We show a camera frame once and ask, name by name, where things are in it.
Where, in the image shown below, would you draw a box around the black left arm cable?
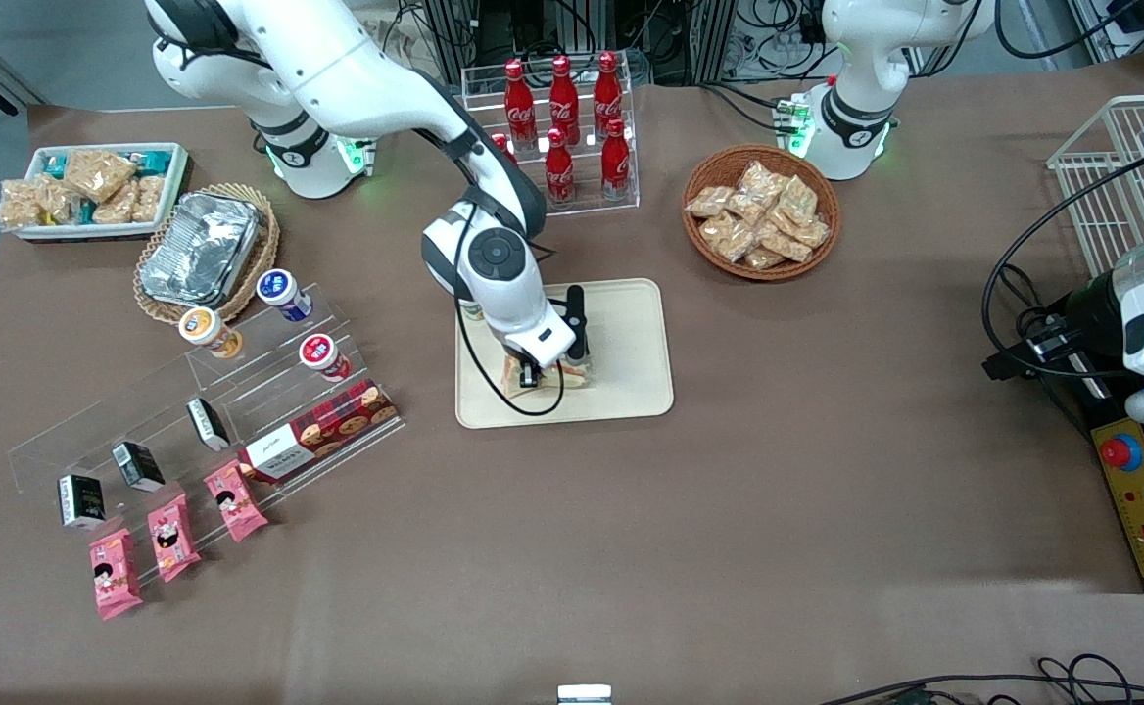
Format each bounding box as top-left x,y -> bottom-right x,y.
980,156 -> 1144,386

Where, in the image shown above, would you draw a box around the red tartan cookie box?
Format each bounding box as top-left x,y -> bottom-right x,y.
238,379 -> 401,486

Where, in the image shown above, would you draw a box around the round brown wicker basket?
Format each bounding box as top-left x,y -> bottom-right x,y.
681,144 -> 843,283

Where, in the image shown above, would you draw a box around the beige plastic tray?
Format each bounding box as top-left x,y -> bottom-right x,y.
454,279 -> 675,430

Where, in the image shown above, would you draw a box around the rice cracker packet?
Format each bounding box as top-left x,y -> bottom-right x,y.
0,178 -> 45,227
130,175 -> 167,224
92,186 -> 138,225
63,148 -> 138,203
38,183 -> 81,225

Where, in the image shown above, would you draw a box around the aluminium foil container stack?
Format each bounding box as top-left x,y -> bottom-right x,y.
138,191 -> 262,306

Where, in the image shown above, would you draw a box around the black base cable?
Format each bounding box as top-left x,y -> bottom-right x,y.
697,82 -> 794,134

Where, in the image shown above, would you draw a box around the sandwich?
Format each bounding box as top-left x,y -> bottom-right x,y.
500,354 -> 594,392

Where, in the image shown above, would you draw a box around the orange lid cup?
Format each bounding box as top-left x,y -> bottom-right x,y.
178,306 -> 244,360

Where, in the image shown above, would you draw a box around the clear acrylic stepped stand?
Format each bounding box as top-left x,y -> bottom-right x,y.
7,283 -> 407,588

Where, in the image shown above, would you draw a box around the black floor cables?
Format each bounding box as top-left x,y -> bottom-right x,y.
815,653 -> 1144,705

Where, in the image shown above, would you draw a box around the pink snack packet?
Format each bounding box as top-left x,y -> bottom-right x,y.
88,528 -> 144,622
203,459 -> 269,543
147,493 -> 203,585

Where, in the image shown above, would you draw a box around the blue lid cup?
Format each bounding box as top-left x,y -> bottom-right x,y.
256,268 -> 314,323

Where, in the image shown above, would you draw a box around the aluminium frame rack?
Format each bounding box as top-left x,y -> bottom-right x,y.
419,0 -> 732,85

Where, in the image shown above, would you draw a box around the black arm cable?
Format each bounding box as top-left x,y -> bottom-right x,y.
980,156 -> 1144,386
452,200 -> 567,418

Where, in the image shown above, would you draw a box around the white rectangular snack tray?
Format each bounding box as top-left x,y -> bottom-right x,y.
19,142 -> 190,242

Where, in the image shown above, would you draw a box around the white wire basket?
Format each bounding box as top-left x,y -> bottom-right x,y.
1046,94 -> 1144,281

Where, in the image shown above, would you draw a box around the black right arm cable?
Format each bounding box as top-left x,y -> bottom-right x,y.
452,200 -> 567,418

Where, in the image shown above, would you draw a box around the clear acrylic bottle rack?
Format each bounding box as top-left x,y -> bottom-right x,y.
461,53 -> 641,226

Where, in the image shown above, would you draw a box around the flat wicker basket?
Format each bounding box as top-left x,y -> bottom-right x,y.
132,182 -> 281,326

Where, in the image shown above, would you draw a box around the brown table cover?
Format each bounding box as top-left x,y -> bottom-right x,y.
0,53 -> 1144,705

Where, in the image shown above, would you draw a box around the red lid cup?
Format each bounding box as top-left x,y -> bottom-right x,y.
298,333 -> 353,383

